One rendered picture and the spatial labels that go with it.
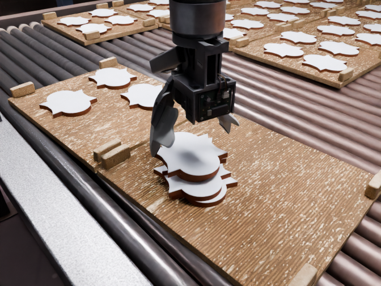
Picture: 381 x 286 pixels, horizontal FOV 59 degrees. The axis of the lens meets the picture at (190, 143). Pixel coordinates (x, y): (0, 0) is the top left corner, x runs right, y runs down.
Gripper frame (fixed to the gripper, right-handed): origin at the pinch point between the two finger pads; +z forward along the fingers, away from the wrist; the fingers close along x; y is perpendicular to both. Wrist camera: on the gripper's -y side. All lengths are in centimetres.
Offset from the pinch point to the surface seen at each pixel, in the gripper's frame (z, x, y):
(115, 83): 5.3, -0.2, -42.1
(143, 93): 5.3, 3.8, -32.3
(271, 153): 6.5, 17.1, 2.9
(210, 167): 1.8, 0.7, 5.6
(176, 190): 4.3, -5.8, 5.6
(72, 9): 6, 9, -137
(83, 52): 9, 0, -80
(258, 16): 7, 82, -83
